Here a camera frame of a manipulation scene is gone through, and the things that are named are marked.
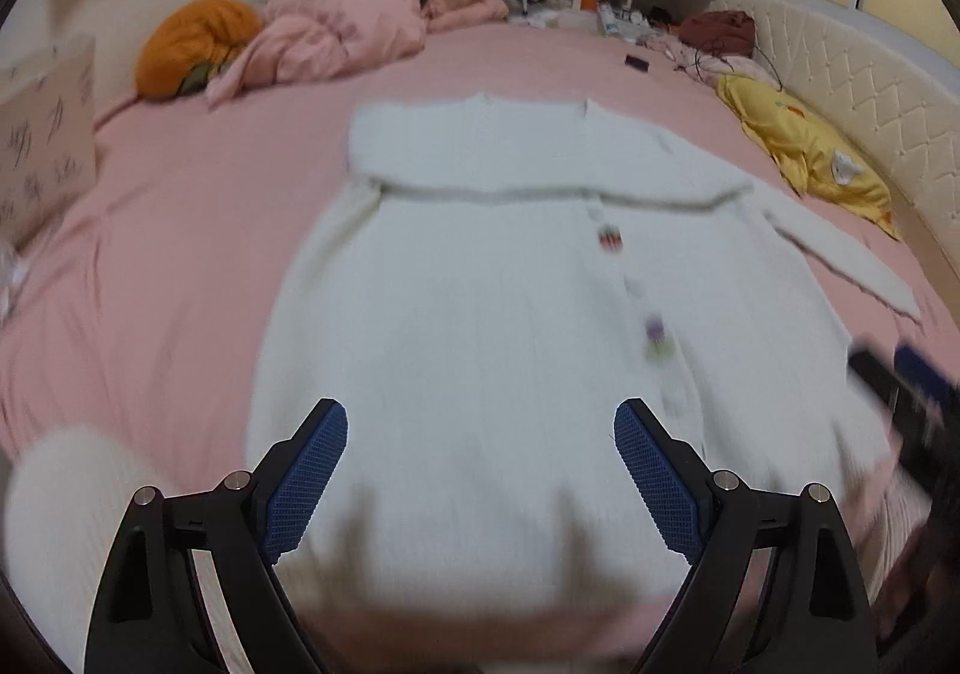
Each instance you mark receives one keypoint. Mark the person's knee white trousers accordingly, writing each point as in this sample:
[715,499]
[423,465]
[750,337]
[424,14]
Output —
[65,501]

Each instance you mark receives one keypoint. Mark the white knitted cardigan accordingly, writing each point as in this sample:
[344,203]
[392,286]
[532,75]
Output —
[495,279]

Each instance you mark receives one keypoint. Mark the small black box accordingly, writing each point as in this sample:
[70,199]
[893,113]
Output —
[637,63]

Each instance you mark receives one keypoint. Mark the pink bed sheet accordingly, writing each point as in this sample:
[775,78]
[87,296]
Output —
[145,311]

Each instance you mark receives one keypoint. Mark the clear plastic bag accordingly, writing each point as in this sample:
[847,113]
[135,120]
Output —
[14,270]

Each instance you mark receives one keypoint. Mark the pink quilted blanket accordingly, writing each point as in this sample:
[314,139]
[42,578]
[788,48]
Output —
[308,41]

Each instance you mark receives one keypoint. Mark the paper bag with characters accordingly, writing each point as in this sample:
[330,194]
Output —
[46,135]

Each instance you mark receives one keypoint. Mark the cream padded headboard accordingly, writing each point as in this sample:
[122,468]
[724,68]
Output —
[902,114]

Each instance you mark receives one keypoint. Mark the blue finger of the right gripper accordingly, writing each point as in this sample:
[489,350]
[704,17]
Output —
[920,422]
[917,369]

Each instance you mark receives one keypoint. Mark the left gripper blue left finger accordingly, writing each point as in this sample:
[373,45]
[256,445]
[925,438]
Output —
[149,614]

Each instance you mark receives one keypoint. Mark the dark red bag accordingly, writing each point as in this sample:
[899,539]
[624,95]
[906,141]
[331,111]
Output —
[720,32]

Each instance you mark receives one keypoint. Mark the orange round cushion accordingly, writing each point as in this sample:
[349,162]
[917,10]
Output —
[192,46]

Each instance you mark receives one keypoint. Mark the yellow pillow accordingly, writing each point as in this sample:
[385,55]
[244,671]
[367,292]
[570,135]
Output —
[810,154]

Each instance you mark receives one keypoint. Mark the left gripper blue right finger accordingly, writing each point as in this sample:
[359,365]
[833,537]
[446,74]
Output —
[813,614]

